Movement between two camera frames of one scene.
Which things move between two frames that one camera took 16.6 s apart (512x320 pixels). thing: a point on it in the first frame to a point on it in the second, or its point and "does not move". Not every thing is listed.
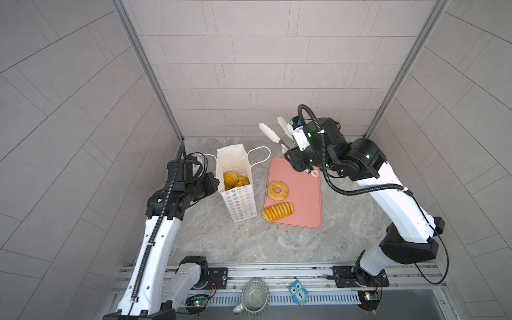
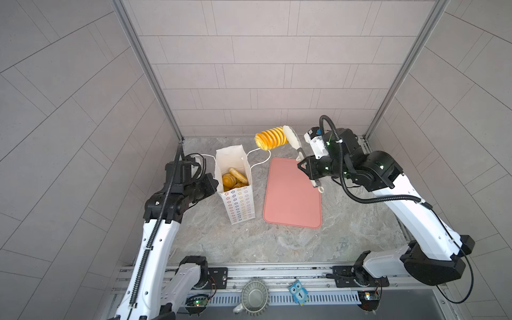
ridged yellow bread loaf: x=273 y=213 to x=271 y=139
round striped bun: x=231 y=178 does not move
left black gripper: x=210 y=187 does not move
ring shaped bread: x=275 y=196 to x=238 y=176
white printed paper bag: x=240 y=201 does not move
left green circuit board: x=197 y=304 does not move
